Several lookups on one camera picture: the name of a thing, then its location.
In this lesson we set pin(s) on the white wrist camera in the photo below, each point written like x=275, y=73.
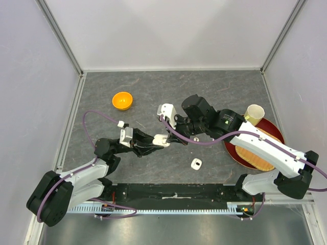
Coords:
x=126, y=135
x=168, y=112

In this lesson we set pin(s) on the dark red round tray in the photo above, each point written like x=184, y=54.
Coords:
x=264, y=123

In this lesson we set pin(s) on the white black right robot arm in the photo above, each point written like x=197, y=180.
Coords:
x=292, y=172

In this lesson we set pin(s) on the woven bamboo basket tray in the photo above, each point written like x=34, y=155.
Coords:
x=250, y=160

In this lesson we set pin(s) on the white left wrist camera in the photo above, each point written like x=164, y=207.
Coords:
x=126, y=135

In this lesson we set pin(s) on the pale yellow mug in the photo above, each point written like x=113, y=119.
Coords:
x=254, y=114

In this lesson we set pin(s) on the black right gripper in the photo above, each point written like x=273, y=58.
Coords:
x=172, y=138

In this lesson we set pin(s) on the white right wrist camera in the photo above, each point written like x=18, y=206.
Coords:
x=168, y=112

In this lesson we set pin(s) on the aluminium frame rail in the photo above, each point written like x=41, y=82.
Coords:
x=59, y=35

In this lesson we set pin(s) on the light blue cable duct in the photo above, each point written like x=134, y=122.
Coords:
x=98, y=208

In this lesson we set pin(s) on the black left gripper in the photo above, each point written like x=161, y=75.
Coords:
x=141, y=143

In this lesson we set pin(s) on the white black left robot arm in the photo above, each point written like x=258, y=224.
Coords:
x=56, y=193

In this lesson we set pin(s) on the orange plastic bowl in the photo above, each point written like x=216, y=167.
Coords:
x=122, y=100

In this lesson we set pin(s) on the white earbud charging case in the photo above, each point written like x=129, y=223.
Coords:
x=161, y=140

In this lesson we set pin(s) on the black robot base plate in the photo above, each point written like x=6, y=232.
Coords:
x=176, y=196

